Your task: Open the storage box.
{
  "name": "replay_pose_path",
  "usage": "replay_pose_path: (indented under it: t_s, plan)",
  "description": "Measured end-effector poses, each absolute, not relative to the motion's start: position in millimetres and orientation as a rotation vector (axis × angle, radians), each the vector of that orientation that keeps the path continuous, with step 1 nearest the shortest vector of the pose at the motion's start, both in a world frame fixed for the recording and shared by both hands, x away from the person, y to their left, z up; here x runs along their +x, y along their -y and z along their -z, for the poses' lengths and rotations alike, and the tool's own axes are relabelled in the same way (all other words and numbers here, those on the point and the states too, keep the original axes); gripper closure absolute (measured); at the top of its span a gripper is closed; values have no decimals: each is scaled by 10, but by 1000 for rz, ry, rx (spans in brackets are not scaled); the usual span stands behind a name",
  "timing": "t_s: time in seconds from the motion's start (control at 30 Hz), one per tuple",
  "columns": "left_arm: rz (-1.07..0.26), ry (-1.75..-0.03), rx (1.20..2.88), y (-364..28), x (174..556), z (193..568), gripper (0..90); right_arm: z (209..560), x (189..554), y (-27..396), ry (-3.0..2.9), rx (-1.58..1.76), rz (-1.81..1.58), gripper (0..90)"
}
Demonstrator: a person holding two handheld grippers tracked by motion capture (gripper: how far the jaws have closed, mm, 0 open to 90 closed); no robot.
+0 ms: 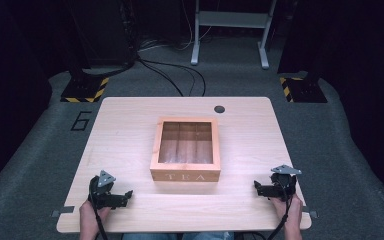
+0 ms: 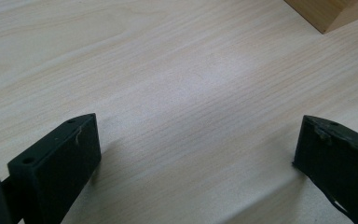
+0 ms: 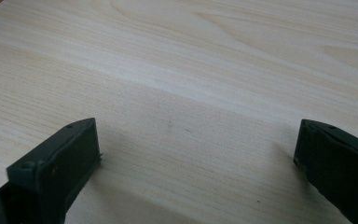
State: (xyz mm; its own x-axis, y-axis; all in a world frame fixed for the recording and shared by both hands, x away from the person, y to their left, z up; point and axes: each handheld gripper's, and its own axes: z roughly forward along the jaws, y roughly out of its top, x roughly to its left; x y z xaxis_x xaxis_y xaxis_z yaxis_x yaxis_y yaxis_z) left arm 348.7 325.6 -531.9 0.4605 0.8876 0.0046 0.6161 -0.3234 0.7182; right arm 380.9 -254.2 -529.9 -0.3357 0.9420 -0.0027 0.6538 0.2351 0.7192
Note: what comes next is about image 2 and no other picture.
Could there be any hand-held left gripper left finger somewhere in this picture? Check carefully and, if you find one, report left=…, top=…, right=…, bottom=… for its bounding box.
left=7, top=113, right=103, bottom=224

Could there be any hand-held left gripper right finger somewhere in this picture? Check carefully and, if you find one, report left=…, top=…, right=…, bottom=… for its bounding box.
left=292, top=115, right=358, bottom=224

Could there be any light wooden box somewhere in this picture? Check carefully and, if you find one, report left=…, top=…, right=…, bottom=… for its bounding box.
left=283, top=0, right=358, bottom=35

